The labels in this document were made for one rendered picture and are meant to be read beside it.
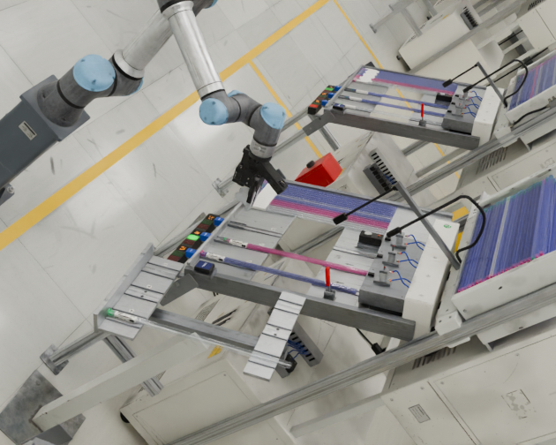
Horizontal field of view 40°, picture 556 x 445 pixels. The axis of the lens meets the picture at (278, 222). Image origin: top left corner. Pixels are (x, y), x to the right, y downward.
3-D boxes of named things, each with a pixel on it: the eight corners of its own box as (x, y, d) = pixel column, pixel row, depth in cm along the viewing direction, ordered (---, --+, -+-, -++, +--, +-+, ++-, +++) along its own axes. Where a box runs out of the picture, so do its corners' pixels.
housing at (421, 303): (398, 337, 220) (404, 297, 213) (429, 253, 261) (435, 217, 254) (426, 344, 218) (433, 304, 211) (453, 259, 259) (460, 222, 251)
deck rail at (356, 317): (184, 284, 237) (184, 267, 234) (186, 281, 239) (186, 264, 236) (411, 342, 217) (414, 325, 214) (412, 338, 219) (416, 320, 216)
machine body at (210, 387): (108, 413, 279) (224, 357, 245) (191, 308, 336) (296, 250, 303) (217, 539, 290) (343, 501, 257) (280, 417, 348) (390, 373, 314)
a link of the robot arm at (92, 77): (52, 74, 239) (78, 50, 232) (83, 73, 250) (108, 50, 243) (69, 108, 238) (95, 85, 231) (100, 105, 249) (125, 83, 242)
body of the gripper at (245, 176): (240, 173, 241) (251, 140, 234) (265, 184, 239) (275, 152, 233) (230, 183, 234) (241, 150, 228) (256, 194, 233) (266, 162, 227)
